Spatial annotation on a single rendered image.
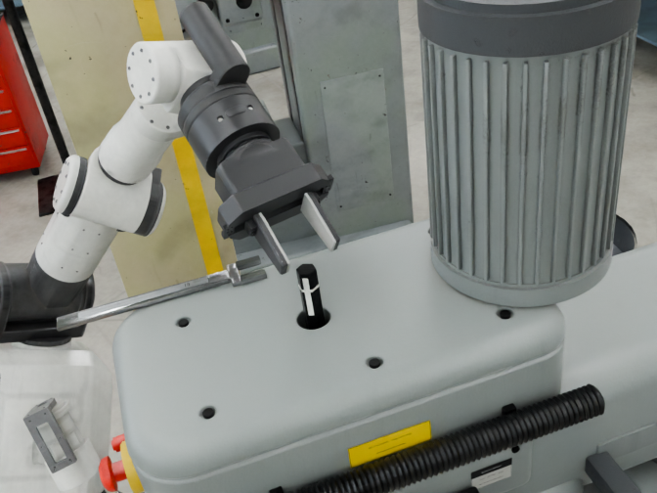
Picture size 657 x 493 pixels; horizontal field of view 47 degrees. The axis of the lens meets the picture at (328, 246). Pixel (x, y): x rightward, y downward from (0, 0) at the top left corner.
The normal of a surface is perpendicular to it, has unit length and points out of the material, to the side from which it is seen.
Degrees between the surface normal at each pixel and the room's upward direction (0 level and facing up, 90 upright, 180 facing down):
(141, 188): 48
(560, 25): 90
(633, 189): 0
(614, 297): 0
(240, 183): 30
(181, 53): 36
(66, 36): 90
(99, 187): 65
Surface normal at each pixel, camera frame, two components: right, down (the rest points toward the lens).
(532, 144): -0.11, 0.59
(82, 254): 0.12, 0.77
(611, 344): -0.12, -0.81
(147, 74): -0.73, 0.20
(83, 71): 0.32, 0.52
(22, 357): 0.35, -0.73
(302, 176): 0.16, -0.47
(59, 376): 0.44, -0.09
